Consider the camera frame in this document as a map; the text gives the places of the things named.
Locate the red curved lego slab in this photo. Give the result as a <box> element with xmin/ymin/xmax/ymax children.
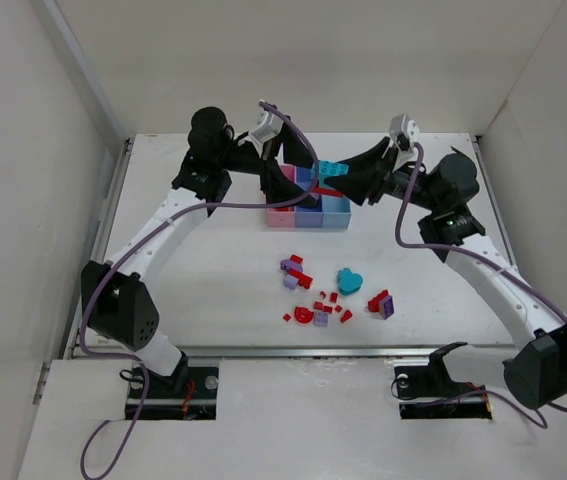
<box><xmin>312</xmin><ymin>186</ymin><xmax>344</xmax><ymax>198</ymax></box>

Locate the teal heart lego piece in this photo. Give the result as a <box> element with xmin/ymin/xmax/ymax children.
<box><xmin>337</xmin><ymin>268</ymin><xmax>363</xmax><ymax>296</ymax></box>

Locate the purple square lego brick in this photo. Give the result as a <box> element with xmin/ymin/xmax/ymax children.
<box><xmin>377</xmin><ymin>295</ymin><xmax>395</xmax><ymax>320</ymax></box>

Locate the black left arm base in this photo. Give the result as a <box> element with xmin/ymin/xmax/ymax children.
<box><xmin>139</xmin><ymin>365</ymin><xmax>219</xmax><ymax>421</ymax></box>

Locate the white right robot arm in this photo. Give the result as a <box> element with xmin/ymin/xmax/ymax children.
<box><xmin>325</xmin><ymin>140</ymin><xmax>567</xmax><ymax>409</ymax></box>

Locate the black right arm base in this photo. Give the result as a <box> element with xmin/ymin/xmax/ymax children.
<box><xmin>391</xmin><ymin>342</ymin><xmax>492</xmax><ymax>420</ymax></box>

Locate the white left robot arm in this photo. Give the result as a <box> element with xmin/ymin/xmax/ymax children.
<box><xmin>79</xmin><ymin>101</ymin><xmax>318</xmax><ymax>382</ymax></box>

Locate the three-compartment colour sorting tray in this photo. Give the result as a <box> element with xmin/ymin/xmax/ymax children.
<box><xmin>265</xmin><ymin>164</ymin><xmax>353</xmax><ymax>231</ymax></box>

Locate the red lego brick upper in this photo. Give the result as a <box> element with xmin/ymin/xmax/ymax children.
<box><xmin>280</xmin><ymin>255</ymin><xmax>303</xmax><ymax>268</ymax></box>

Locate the light purple lego piece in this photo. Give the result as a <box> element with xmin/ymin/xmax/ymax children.
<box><xmin>283</xmin><ymin>275</ymin><xmax>299</xmax><ymax>290</ymax></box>

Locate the red lego brick lower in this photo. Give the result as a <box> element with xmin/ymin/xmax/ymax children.
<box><xmin>287</xmin><ymin>270</ymin><xmax>313</xmax><ymax>290</ymax></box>

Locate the red round horseshoe lego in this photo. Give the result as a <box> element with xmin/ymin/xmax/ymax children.
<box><xmin>293</xmin><ymin>306</ymin><xmax>314</xmax><ymax>325</ymax></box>

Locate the red wedge lego piece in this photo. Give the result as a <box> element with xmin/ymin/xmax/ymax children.
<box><xmin>340</xmin><ymin>310</ymin><xmax>353</xmax><ymax>323</ymax></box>

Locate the lilac square lego plate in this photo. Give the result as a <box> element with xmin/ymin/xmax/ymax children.
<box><xmin>314</xmin><ymin>312</ymin><xmax>330</xmax><ymax>327</ymax></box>

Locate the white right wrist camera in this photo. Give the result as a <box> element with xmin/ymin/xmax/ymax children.
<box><xmin>388</xmin><ymin>114</ymin><xmax>420</xmax><ymax>152</ymax></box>

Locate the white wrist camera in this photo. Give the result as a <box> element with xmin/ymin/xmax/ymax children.
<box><xmin>248</xmin><ymin>109</ymin><xmax>284</xmax><ymax>145</ymax></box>
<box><xmin>388</xmin><ymin>114</ymin><xmax>420</xmax><ymax>152</ymax></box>

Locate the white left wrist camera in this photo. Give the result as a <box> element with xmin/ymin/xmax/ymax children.
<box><xmin>248</xmin><ymin>109</ymin><xmax>284</xmax><ymax>145</ymax></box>

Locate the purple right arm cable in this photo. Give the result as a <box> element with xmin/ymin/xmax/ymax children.
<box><xmin>395</xmin><ymin>142</ymin><xmax>567</xmax><ymax>430</ymax></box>

